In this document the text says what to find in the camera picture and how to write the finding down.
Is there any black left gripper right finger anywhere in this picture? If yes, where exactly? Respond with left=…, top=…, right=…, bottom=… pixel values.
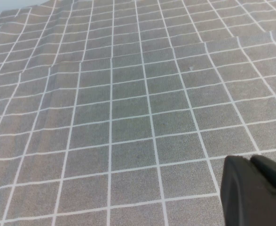
left=250, top=154, right=276, bottom=204

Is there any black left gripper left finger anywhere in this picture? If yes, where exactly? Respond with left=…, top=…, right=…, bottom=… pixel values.
left=219, top=154, right=276, bottom=226

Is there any grey white-checked tablecloth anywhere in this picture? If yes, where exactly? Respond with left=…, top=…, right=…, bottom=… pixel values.
left=0, top=0, right=276, bottom=226

